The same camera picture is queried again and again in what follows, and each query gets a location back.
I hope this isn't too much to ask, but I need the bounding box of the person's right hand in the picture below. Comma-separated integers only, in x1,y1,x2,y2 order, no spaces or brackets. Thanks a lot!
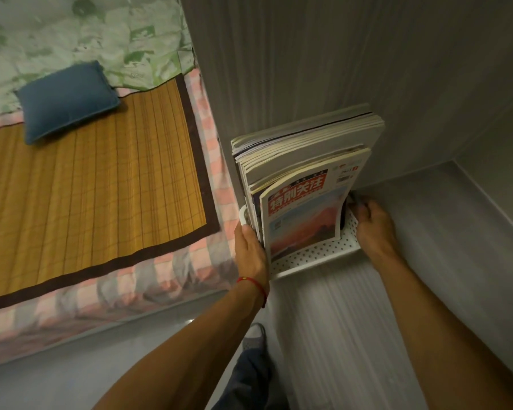
350,196,400,263

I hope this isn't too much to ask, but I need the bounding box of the person's left hand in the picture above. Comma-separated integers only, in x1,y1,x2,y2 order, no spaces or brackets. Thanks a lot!
233,221,270,292

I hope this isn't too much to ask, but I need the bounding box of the white perforated book rack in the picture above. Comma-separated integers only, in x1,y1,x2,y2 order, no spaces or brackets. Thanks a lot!
239,204,362,280

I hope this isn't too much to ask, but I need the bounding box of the person's right forearm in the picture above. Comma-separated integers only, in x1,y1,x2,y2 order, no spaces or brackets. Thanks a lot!
368,247,513,410

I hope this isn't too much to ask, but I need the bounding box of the person's left forearm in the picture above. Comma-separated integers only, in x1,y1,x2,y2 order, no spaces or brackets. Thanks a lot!
93,279,269,410

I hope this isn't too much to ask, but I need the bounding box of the row of magazines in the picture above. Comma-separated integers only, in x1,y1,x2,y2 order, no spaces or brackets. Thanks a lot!
231,103,386,263

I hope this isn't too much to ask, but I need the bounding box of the grey shoe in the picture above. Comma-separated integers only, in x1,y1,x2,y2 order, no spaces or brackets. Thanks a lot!
242,323,267,353

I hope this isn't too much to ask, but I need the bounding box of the pink checked bedsheet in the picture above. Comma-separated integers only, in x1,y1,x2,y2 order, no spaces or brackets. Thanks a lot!
0,68,241,370

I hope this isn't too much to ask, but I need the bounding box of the blue jeans leg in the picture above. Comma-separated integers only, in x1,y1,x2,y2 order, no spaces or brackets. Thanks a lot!
211,347,290,410

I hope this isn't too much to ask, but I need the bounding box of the bamboo sleeping mat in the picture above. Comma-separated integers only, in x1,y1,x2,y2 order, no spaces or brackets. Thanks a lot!
0,74,221,315

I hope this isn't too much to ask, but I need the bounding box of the blue pillow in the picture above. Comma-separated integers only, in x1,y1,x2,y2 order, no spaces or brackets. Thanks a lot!
15,60,122,145

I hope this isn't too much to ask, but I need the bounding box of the green patterned quilt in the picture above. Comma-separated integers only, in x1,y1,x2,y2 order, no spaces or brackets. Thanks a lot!
0,0,196,121

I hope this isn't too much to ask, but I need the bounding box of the red string bracelet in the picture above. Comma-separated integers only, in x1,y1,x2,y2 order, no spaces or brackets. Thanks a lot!
236,276,268,309

